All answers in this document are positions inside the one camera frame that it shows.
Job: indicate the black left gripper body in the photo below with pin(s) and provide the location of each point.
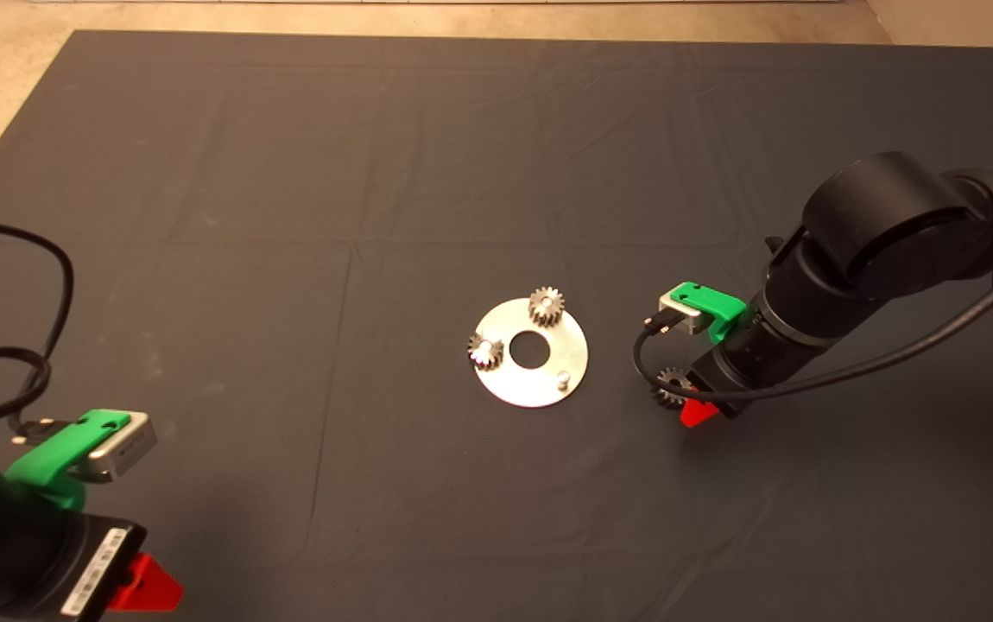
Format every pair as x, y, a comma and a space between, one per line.
73, 570

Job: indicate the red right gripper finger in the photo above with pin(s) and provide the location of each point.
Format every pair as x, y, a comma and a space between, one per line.
698, 415

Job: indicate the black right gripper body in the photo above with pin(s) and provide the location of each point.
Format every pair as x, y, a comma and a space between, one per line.
734, 376

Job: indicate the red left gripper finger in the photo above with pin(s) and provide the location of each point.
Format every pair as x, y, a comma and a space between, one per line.
151, 587

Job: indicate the small steel planetary gear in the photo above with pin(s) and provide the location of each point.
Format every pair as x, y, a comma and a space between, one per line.
540, 313
481, 356
662, 380

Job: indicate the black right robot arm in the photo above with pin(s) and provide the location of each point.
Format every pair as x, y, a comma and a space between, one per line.
894, 225

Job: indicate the round metal carrier plate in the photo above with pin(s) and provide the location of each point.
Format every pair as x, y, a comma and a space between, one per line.
540, 384

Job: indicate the dark grey table cloth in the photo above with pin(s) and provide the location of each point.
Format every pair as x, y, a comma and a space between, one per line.
289, 173

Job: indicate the green right camera mount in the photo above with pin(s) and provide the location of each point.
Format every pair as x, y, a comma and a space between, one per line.
708, 302

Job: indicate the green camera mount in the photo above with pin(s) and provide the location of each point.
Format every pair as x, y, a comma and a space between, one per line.
47, 458
708, 302

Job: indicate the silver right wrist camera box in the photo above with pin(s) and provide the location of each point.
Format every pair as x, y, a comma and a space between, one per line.
678, 313

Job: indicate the green left camera mount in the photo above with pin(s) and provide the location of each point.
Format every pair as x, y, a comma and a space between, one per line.
47, 458

